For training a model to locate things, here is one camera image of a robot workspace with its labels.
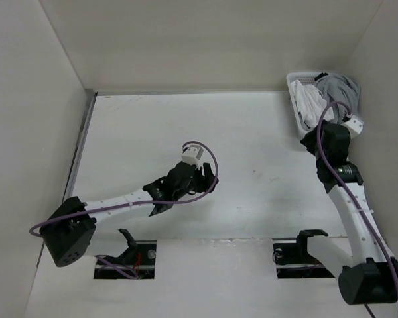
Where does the white tank top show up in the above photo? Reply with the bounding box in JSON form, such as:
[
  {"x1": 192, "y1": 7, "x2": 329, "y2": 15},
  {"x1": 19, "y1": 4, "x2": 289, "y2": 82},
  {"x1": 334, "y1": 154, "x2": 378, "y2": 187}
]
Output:
[{"x1": 289, "y1": 80, "x2": 328, "y2": 129}]

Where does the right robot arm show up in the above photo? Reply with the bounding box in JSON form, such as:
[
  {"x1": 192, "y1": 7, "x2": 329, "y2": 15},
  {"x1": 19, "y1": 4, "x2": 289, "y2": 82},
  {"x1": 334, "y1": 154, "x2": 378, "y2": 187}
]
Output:
[{"x1": 294, "y1": 121, "x2": 398, "y2": 305}]

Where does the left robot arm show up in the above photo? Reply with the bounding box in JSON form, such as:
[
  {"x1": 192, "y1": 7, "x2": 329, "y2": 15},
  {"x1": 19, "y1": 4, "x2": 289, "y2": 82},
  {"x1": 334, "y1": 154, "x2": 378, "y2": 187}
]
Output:
[{"x1": 39, "y1": 162, "x2": 219, "y2": 268}]

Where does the grey tank top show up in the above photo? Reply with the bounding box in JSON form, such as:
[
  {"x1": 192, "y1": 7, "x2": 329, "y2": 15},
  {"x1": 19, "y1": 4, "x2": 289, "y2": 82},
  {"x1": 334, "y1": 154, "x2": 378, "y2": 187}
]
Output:
[{"x1": 314, "y1": 73, "x2": 361, "y2": 115}]

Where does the black tank top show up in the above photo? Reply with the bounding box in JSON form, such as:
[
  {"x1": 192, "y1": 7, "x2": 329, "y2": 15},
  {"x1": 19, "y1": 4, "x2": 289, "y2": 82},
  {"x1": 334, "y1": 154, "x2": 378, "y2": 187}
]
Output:
[{"x1": 314, "y1": 72, "x2": 328, "y2": 81}]

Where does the white plastic laundry basket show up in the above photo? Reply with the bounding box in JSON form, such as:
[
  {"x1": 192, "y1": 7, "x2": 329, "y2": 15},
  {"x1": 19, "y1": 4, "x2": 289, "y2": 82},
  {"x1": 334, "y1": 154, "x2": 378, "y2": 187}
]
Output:
[{"x1": 286, "y1": 70, "x2": 364, "y2": 137}]

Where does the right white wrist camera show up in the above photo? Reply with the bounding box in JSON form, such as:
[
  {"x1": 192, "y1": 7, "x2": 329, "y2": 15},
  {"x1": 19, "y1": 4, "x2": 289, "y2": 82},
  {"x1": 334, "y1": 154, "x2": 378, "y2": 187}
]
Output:
[{"x1": 342, "y1": 115, "x2": 364, "y2": 139}]

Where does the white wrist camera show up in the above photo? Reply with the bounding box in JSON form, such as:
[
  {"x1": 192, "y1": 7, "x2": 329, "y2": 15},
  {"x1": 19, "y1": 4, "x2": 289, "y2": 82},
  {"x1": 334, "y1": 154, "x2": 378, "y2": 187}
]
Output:
[
  {"x1": 342, "y1": 115, "x2": 364, "y2": 139},
  {"x1": 181, "y1": 144, "x2": 204, "y2": 167}
]

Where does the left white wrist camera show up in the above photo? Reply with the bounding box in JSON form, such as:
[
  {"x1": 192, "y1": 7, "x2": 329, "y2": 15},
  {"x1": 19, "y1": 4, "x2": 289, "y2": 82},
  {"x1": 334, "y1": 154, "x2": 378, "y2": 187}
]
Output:
[{"x1": 181, "y1": 144, "x2": 204, "y2": 167}]

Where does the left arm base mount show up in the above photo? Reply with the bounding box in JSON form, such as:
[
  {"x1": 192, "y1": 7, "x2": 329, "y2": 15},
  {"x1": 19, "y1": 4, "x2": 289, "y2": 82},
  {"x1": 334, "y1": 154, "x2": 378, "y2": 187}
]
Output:
[{"x1": 93, "y1": 229, "x2": 157, "y2": 280}]

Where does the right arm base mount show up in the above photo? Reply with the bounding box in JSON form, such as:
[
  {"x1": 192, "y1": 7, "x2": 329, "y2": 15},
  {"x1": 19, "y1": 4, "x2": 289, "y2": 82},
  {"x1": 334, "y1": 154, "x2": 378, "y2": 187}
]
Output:
[{"x1": 272, "y1": 238, "x2": 334, "y2": 279}]

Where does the left metal table rail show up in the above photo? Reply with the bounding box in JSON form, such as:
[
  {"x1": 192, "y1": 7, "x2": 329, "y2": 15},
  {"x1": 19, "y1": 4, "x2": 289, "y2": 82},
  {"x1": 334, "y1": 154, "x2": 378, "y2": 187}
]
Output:
[{"x1": 62, "y1": 89, "x2": 98, "y2": 202}]

